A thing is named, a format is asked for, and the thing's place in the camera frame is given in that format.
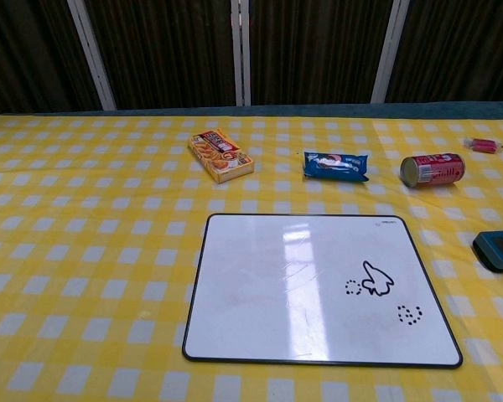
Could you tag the blue whiteboard eraser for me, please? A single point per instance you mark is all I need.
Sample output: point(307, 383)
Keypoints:
point(496, 251)

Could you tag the yellow snack box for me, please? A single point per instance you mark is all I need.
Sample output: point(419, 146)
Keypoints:
point(220, 155)

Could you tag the blue cookie packet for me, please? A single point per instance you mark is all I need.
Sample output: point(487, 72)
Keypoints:
point(335, 166)

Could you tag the dark brown curtain panel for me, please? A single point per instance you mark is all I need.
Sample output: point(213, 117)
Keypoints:
point(461, 50)
point(29, 54)
point(163, 54)
point(314, 54)

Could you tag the yellow checkered tablecloth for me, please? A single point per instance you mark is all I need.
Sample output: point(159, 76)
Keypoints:
point(88, 251)

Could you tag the red drink can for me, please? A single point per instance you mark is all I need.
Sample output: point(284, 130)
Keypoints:
point(436, 169)

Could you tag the small red candy wrapper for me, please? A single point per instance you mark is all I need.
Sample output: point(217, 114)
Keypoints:
point(484, 145)

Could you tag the white dry-erase board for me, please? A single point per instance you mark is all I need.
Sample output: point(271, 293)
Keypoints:
point(255, 293)

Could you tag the white partition frame post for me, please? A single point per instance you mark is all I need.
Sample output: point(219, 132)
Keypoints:
point(92, 54)
point(241, 54)
point(387, 54)

